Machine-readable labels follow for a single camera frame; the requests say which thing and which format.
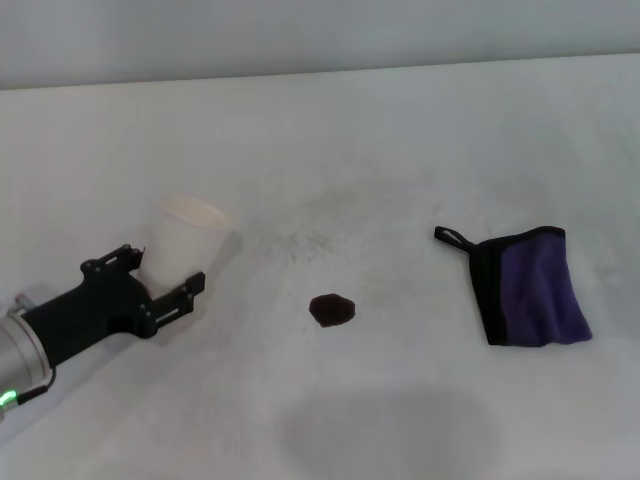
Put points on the black water stain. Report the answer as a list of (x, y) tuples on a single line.
[(331, 310)]

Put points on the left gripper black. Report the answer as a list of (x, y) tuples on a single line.
[(100, 307)]

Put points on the purple rag with black trim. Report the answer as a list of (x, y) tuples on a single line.
[(535, 295)]

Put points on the white paper cup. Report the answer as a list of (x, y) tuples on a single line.
[(182, 245)]

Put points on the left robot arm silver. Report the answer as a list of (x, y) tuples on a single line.
[(20, 355)]

